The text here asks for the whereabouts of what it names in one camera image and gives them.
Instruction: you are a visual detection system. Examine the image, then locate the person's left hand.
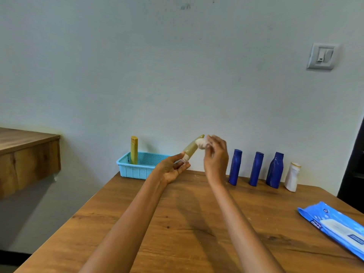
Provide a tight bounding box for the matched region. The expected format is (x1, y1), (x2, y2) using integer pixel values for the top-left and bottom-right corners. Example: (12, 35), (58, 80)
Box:
(153, 152), (191, 187)

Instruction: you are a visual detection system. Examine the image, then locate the person's right hand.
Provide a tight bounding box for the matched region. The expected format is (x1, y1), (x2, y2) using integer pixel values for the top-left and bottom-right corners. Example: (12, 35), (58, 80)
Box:
(203, 135), (229, 187)

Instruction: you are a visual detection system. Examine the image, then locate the slim dark blue bottle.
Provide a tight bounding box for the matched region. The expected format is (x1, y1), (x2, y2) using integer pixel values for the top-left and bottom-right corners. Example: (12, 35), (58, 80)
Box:
(228, 149), (243, 186)
(249, 151), (265, 187)

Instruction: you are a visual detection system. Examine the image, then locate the white wipe cloth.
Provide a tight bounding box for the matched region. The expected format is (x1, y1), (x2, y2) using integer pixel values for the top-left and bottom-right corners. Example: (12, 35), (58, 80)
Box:
(195, 138), (213, 150)

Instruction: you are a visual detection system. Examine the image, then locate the beige bottle with white cap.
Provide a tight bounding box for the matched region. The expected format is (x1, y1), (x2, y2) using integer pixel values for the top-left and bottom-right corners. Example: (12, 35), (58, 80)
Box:
(180, 134), (205, 164)

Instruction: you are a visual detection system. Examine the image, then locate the light blue plastic basket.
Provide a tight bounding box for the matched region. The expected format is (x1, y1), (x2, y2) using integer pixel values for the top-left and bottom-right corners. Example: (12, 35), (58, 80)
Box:
(116, 151), (171, 180)

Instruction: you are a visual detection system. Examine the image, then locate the yellow bottle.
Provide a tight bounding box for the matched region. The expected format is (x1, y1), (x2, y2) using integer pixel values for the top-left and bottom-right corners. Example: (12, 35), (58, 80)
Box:
(130, 136), (138, 165)

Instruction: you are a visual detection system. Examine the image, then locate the wide dark blue bottle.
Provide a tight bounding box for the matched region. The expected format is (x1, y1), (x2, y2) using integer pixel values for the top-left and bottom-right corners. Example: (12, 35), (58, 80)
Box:
(265, 152), (285, 189)

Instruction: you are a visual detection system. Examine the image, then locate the blue wet wipes pack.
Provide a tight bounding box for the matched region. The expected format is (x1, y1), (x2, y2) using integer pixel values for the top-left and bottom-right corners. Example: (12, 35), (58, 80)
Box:
(297, 201), (364, 260)

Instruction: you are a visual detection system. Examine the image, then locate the person's left forearm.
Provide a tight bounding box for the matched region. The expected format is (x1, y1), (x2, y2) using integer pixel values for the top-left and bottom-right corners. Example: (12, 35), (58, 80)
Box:
(79, 173), (168, 273)

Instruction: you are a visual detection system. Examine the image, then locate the person's right forearm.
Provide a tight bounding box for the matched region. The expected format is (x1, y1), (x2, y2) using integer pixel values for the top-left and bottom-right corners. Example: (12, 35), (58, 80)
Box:
(209, 182), (285, 273)

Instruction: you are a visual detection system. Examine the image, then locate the wooden table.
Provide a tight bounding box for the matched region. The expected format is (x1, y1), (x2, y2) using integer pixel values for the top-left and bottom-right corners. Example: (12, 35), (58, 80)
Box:
(14, 169), (364, 273)

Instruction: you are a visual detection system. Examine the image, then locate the black door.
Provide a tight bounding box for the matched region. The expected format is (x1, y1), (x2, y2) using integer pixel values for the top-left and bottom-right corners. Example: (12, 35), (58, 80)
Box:
(337, 116), (364, 213)

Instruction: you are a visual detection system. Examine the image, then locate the wooden side desk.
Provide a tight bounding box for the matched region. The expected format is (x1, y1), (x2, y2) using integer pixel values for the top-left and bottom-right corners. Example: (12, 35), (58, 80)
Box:
(0, 127), (61, 199)

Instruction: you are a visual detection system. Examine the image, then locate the grey wall light switch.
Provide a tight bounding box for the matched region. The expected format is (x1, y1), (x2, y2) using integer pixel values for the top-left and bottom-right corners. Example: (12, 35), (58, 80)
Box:
(306, 43), (340, 70)

